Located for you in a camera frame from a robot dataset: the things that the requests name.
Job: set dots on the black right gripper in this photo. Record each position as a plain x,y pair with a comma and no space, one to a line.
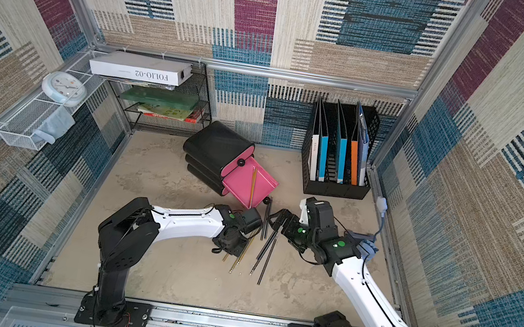
287,222

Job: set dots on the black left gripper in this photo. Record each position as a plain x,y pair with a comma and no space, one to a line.
235,253

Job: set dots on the black pencil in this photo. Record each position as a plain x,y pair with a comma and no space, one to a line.
268,221
264,224

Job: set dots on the dark blue pencil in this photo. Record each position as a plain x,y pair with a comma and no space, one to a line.
267,260
263,250

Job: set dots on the black pink drawer unit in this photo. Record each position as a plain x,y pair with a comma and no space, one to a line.
210,150

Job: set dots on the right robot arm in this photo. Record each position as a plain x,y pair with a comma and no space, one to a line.
344,255

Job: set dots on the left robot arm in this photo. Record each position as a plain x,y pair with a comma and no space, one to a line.
125,237

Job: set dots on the white binder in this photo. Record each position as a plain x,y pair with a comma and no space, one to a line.
313,161

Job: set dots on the black plastic file organizer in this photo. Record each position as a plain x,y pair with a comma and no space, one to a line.
341,122

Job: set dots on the light blue binder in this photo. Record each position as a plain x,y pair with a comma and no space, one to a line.
324,135

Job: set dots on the orange binder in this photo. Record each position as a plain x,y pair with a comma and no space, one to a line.
354,147

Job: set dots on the dark blue binder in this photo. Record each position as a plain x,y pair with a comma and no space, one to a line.
362,149

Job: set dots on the black mesh shelf rack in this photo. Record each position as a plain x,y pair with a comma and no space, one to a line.
177,110

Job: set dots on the green book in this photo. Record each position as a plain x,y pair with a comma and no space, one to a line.
161,98

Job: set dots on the white folio box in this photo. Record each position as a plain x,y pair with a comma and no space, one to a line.
139,68

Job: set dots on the light blue cloth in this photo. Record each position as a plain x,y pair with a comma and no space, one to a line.
54,127

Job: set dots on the white round clock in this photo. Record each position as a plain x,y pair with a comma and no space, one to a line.
64,89

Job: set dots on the blue white cable connector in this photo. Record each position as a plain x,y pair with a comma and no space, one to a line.
382,206

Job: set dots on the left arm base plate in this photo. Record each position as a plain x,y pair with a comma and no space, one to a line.
127,314

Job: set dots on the white wire basket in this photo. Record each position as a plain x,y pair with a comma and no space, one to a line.
18,129

